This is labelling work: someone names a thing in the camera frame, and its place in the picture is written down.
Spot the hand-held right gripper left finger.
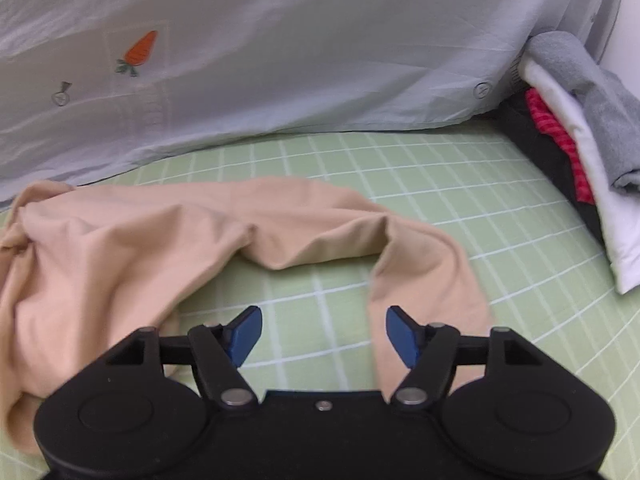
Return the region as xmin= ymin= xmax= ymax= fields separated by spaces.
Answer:
xmin=106 ymin=305 xmax=264 ymax=414

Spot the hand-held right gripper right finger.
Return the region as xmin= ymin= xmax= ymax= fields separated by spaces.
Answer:
xmin=385 ymin=305 xmax=544 ymax=412

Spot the beige garment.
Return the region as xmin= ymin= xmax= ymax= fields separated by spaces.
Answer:
xmin=0 ymin=177 xmax=497 ymax=457

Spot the green checked bed sheet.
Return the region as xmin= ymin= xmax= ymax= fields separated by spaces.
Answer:
xmin=0 ymin=129 xmax=640 ymax=480

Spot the black folded cloth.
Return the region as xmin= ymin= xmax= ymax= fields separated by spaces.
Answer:
xmin=491 ymin=91 xmax=622 ymax=262

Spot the white folded cloth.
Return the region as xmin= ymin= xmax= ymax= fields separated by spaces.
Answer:
xmin=519 ymin=56 xmax=640 ymax=295

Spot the red checked cloth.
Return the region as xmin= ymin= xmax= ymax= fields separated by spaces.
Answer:
xmin=524 ymin=88 xmax=597 ymax=204

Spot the grey carrot print quilt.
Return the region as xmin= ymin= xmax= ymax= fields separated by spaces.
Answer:
xmin=0 ymin=0 xmax=627 ymax=212

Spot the grey folded cloth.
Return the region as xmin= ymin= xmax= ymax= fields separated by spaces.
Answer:
xmin=525 ymin=31 xmax=640 ymax=194

